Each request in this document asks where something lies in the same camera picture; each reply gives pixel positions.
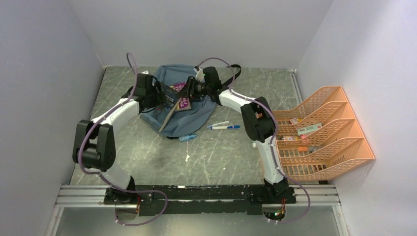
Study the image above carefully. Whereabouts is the purple colourful book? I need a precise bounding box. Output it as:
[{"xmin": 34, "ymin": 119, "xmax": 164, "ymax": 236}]
[{"xmin": 171, "ymin": 82, "xmax": 191, "ymax": 112}]

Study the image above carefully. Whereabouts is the dark blue book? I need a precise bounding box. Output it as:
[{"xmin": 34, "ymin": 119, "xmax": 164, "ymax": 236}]
[{"xmin": 152, "ymin": 83, "xmax": 179, "ymax": 132}]

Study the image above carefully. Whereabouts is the teal box in rack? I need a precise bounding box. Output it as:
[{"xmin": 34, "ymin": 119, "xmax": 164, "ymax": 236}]
[{"xmin": 297, "ymin": 123, "xmax": 322, "ymax": 136}]

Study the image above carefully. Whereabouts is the orange plastic file rack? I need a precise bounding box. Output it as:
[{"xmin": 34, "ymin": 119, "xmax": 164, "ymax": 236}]
[{"xmin": 273, "ymin": 86, "xmax": 375, "ymax": 181}]

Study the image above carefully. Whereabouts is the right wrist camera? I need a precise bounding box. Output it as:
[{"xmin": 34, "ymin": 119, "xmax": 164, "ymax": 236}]
[{"xmin": 194, "ymin": 66, "xmax": 204, "ymax": 81}]

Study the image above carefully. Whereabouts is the white marker pen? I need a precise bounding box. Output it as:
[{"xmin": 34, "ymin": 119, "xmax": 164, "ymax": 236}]
[{"xmin": 207, "ymin": 121, "xmax": 229, "ymax": 129}]

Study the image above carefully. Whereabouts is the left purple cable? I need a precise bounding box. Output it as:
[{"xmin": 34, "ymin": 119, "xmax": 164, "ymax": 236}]
[{"xmin": 75, "ymin": 53, "xmax": 169, "ymax": 227}]

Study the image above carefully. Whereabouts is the blue capped marker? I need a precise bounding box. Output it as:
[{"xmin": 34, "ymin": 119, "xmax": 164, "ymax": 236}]
[{"xmin": 211, "ymin": 125, "xmax": 240, "ymax": 130}]

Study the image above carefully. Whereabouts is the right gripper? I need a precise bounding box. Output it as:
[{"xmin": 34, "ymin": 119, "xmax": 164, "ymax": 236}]
[{"xmin": 176, "ymin": 76, "xmax": 211, "ymax": 101}]

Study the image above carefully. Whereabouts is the blue student backpack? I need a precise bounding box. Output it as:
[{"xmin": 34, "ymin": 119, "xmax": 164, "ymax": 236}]
[{"xmin": 140, "ymin": 64, "xmax": 216, "ymax": 139}]

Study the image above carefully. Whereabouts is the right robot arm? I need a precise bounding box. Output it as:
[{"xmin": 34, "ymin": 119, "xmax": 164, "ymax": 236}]
[{"xmin": 181, "ymin": 66, "xmax": 289, "ymax": 204}]

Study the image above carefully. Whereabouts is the aluminium frame rail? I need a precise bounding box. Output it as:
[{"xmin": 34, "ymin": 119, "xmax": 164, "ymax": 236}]
[{"xmin": 55, "ymin": 184, "xmax": 340, "ymax": 208}]

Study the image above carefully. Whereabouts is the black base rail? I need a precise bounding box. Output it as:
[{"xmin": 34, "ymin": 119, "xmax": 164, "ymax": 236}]
[{"xmin": 103, "ymin": 184, "xmax": 296, "ymax": 216}]

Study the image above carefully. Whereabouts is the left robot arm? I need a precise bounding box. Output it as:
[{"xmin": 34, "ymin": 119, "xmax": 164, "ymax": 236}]
[{"xmin": 73, "ymin": 73, "xmax": 165, "ymax": 205}]

